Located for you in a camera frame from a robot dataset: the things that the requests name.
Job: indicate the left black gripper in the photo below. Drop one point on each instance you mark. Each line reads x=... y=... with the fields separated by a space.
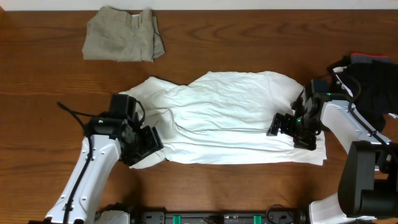
x=153 y=142

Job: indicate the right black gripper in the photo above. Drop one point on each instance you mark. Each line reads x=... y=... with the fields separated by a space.
x=308 y=142

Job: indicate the white t-shirt black print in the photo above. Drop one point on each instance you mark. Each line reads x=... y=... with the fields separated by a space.
x=222 y=118

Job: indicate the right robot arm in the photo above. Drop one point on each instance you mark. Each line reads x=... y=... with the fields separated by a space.
x=368 y=184

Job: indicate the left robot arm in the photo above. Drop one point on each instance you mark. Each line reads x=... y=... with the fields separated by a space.
x=117 y=134

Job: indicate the black garment red trim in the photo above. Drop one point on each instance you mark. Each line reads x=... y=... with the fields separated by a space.
x=371 y=80

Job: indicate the folded khaki shorts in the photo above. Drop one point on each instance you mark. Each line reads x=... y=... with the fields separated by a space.
x=120 y=36

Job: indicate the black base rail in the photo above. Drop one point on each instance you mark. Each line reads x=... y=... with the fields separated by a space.
x=273 y=216

